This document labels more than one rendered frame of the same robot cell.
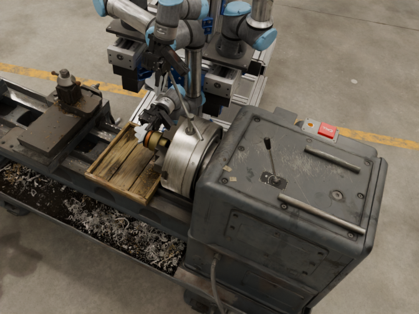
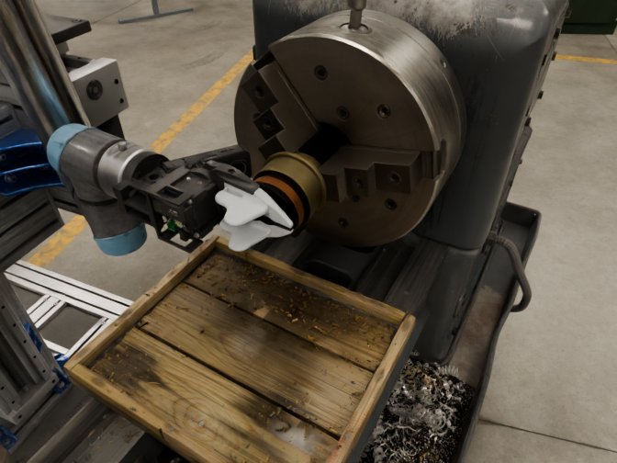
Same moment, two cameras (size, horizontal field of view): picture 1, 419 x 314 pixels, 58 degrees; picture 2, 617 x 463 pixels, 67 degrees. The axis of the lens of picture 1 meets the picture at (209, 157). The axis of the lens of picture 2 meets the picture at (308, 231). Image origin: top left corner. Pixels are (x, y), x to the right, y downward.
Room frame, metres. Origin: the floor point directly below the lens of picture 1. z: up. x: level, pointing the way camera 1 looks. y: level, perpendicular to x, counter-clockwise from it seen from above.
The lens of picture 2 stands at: (0.85, 0.67, 1.41)
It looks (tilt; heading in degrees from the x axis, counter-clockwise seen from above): 40 degrees down; 283
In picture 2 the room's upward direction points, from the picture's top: straight up
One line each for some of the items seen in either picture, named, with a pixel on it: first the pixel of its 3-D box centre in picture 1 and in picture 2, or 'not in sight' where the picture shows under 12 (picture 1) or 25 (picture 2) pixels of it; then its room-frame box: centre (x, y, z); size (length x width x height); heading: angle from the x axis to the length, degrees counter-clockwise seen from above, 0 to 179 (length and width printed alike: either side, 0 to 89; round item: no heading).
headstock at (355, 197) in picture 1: (285, 195); (421, 62); (0.84, -0.31, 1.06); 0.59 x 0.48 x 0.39; 73
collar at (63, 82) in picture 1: (65, 78); not in sight; (1.20, 0.67, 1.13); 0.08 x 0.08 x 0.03
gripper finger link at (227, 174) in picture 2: (151, 124); (226, 186); (1.04, 0.26, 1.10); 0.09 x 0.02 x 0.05; 161
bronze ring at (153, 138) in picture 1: (157, 141); (287, 192); (0.98, 0.22, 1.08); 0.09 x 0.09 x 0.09; 75
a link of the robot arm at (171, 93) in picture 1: (173, 96); (95, 159); (1.25, 0.21, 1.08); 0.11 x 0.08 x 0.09; 162
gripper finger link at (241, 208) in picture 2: (140, 131); (247, 211); (1.00, 0.29, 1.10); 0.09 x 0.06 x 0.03; 161
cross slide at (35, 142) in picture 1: (64, 117); not in sight; (1.14, 0.69, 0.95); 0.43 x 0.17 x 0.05; 163
